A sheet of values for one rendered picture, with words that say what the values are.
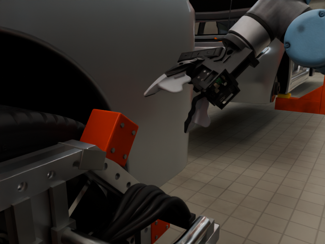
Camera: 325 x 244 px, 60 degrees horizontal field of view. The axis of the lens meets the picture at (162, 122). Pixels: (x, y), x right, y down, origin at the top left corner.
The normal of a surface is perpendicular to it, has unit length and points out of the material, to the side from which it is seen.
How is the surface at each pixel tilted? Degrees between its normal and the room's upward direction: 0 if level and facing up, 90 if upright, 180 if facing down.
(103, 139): 55
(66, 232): 26
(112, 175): 90
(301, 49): 90
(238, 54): 51
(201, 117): 83
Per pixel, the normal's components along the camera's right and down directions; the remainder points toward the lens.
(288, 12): -0.34, 0.02
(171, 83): -0.10, -0.79
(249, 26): -0.28, -0.18
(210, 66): -0.57, -0.48
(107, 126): -0.44, -0.39
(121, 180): 0.84, 0.13
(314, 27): -0.51, 0.21
